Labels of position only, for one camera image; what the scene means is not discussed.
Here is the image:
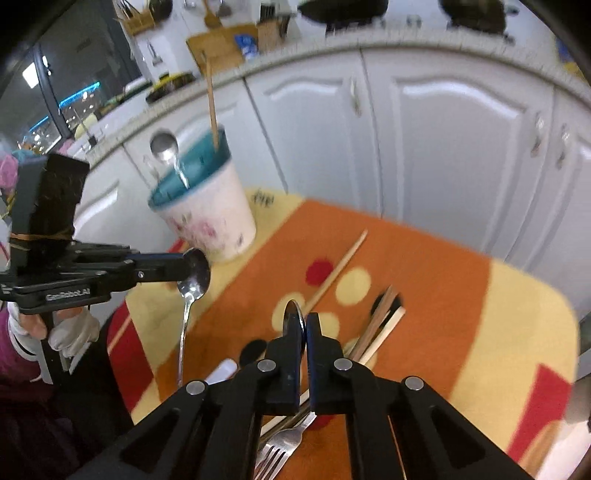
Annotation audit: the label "small steel spoon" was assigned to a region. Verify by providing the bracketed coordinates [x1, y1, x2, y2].
[177, 248, 211, 388]

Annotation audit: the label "steel fork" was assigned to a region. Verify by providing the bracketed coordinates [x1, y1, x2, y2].
[253, 410, 317, 480]

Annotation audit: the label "pale bamboo chopstick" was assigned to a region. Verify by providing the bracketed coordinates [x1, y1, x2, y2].
[259, 306, 406, 442]

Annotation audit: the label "large steel spoon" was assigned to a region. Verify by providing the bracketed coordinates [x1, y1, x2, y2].
[149, 130, 189, 189]

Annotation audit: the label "light wooden chopstick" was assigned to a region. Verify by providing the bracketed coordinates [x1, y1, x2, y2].
[303, 230, 369, 316]
[201, 51, 219, 151]

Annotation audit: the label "white kitchen cabinets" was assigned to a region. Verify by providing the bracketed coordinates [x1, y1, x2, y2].
[73, 45, 591, 319]

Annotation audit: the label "left hand white glove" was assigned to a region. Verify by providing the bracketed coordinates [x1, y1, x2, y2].
[1, 302, 101, 384]

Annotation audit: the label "pink rubber glove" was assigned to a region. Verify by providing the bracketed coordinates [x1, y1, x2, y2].
[0, 153, 19, 193]

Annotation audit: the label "floral utensil holder teal rim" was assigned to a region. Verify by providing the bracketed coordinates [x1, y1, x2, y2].
[147, 125, 257, 264]

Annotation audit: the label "orange yellow patterned mat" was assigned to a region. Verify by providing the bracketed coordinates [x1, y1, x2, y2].
[107, 190, 579, 474]

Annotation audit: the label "sink faucet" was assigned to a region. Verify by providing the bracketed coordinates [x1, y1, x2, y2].
[74, 113, 98, 147]

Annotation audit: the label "black yellow casserole pot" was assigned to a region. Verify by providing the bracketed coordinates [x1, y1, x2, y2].
[145, 72, 197, 105]

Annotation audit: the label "wooden cutting board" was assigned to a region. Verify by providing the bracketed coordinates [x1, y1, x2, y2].
[186, 23, 257, 75]

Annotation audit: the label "blue white packet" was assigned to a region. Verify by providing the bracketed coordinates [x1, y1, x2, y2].
[235, 34, 259, 61]

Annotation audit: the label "bamboo utensil basket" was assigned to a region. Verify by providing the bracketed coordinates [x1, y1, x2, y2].
[113, 0, 155, 36]

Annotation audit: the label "wooden spatula hanging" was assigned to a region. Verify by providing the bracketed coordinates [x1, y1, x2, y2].
[202, 0, 222, 29]

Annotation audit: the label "wooden knife block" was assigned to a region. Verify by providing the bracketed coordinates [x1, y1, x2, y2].
[256, 3, 291, 53]

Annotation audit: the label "black wok with lid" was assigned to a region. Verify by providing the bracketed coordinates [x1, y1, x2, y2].
[297, 0, 389, 25]

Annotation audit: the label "gas stove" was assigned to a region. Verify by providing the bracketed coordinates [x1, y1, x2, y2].
[325, 14, 516, 45]

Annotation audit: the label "yellow cooking oil bottle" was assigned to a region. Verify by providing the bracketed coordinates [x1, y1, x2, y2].
[555, 37, 585, 80]

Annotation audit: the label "dark stock pot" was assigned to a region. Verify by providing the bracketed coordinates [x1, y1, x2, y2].
[439, 0, 507, 35]

